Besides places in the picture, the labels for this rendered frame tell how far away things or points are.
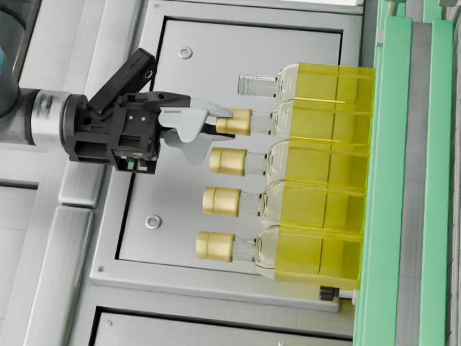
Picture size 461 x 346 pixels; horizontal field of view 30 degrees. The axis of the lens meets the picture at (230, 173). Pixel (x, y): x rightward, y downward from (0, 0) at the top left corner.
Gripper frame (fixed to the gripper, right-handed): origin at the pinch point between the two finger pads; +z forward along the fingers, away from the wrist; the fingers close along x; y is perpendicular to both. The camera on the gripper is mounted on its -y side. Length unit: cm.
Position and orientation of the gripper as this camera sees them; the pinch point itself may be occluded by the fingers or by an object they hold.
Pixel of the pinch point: (225, 119)
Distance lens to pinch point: 112.0
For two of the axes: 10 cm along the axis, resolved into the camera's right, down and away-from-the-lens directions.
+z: 9.9, 0.9, -1.1
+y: -1.3, 9.0, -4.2
